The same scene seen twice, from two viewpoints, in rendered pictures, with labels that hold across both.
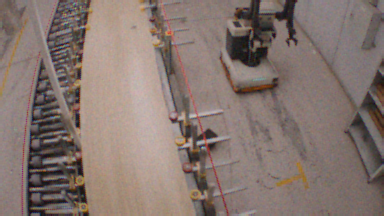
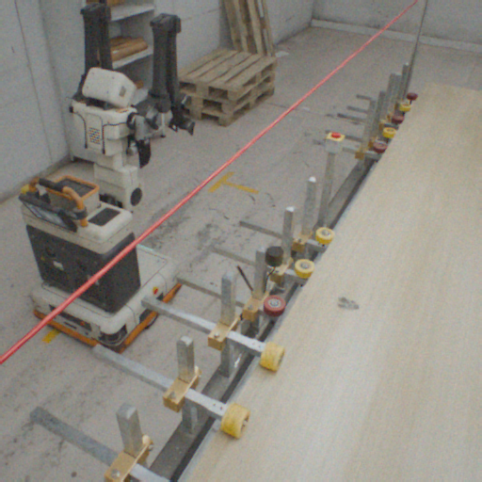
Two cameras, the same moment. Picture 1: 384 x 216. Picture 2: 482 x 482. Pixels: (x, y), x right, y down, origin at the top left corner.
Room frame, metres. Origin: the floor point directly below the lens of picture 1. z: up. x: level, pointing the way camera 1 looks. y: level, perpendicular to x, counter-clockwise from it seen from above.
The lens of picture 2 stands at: (4.20, 1.14, 2.12)
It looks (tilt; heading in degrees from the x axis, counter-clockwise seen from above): 37 degrees down; 219
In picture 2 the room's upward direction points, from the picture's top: 3 degrees clockwise
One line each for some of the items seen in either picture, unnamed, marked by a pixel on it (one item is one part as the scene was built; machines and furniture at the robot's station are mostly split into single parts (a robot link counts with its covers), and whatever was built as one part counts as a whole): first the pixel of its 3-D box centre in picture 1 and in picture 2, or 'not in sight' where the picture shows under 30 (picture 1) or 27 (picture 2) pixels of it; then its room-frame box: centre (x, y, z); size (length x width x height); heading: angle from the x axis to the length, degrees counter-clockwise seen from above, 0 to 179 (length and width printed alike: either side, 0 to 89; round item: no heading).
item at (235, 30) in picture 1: (249, 37); (87, 239); (3.22, -0.72, 0.59); 0.55 x 0.34 x 0.83; 103
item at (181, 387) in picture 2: not in sight; (183, 387); (3.67, 0.51, 0.95); 0.14 x 0.06 x 0.05; 13
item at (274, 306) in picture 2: not in sight; (273, 313); (3.18, 0.47, 0.85); 0.08 x 0.08 x 0.11
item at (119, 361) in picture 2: not in sight; (161, 382); (3.70, 0.45, 0.95); 0.50 x 0.04 x 0.04; 103
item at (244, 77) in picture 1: (249, 66); (109, 288); (3.13, -0.74, 0.16); 0.67 x 0.64 x 0.25; 13
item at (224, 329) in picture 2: not in sight; (224, 329); (3.43, 0.45, 0.95); 0.14 x 0.06 x 0.05; 13
